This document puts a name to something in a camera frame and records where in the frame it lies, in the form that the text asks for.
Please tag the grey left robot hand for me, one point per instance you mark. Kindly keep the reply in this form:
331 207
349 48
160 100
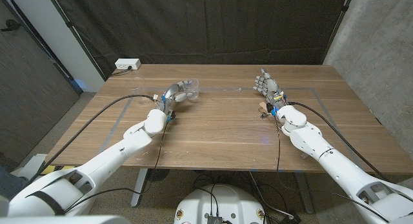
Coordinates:
172 93

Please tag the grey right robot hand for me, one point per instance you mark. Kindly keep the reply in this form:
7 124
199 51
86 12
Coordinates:
272 88

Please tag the clear plastic measuring cup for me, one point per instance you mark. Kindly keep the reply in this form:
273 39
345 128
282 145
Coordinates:
194 88

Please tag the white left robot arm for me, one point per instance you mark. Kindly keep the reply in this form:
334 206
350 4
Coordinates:
113 153

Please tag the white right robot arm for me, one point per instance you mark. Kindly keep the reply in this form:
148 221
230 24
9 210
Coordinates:
332 159

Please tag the small black clip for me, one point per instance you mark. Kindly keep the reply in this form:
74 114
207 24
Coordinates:
264 115

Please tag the clear drinking glass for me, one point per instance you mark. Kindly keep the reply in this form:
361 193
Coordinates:
138 88

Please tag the white power strip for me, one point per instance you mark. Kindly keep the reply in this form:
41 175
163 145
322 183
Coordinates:
127 63

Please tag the black backdrop curtain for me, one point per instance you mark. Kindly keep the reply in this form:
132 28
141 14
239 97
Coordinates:
206 24

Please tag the round black floor fan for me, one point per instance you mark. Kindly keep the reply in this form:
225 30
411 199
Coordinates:
158 175

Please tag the white table leg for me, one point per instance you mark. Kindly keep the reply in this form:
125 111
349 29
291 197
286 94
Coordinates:
139 187

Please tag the black backdrop stand pole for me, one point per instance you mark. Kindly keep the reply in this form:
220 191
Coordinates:
75 33
342 15

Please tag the grey table leg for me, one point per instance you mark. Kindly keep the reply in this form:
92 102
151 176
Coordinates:
305 193

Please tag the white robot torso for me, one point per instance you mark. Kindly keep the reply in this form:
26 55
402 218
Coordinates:
219 201

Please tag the yellow black foot pedal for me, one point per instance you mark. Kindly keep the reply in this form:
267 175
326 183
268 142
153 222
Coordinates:
66 168
48 169

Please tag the black floor plug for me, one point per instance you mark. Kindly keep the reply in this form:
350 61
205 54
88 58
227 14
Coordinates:
292 218

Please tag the dark wooden door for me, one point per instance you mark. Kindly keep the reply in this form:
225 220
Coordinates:
26 88

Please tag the person's blue jeans leg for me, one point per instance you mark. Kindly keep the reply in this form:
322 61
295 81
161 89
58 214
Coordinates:
9 185

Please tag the thin metal rod with bracket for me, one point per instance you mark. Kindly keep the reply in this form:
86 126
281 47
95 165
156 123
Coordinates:
305 155

